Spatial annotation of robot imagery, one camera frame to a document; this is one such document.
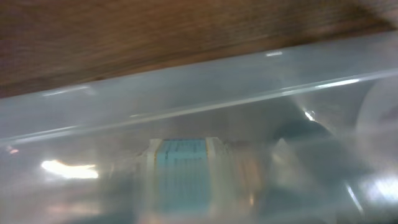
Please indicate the small jar gold lid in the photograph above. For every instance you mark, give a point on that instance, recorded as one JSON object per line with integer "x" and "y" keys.
{"x": 188, "y": 176}

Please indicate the clear plastic container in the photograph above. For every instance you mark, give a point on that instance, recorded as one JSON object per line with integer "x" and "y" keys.
{"x": 306, "y": 134}

